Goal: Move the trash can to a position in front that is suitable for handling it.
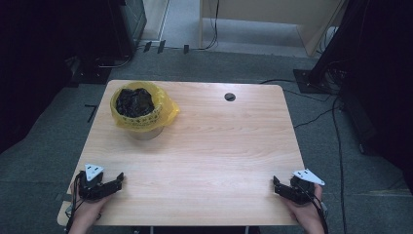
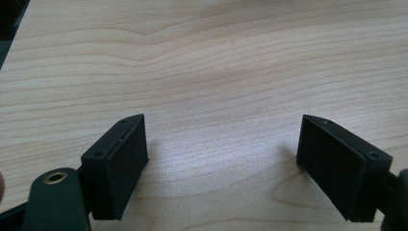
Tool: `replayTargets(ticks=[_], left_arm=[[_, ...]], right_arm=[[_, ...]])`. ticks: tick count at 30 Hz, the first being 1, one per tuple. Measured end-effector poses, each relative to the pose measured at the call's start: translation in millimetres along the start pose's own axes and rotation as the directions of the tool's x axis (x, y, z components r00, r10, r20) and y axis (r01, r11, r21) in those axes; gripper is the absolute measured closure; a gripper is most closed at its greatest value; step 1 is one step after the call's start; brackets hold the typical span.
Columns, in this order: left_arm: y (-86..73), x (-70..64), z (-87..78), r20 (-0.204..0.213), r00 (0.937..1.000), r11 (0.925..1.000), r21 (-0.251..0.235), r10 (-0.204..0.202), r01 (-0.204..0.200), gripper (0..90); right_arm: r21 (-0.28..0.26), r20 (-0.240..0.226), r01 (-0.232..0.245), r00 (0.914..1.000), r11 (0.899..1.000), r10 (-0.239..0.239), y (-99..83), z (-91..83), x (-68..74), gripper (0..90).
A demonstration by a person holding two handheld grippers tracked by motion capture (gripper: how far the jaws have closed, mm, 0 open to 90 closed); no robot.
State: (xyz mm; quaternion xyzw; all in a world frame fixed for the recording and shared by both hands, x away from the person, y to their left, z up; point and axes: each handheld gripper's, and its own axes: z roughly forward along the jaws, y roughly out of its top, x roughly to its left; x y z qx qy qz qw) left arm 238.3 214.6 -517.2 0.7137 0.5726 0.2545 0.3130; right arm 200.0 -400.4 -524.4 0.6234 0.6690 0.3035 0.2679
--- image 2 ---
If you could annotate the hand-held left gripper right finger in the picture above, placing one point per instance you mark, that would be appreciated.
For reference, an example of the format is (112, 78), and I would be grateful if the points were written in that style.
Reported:
(336, 170)

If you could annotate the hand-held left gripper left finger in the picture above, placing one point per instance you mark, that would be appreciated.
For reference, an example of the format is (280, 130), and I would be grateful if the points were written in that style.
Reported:
(115, 170)

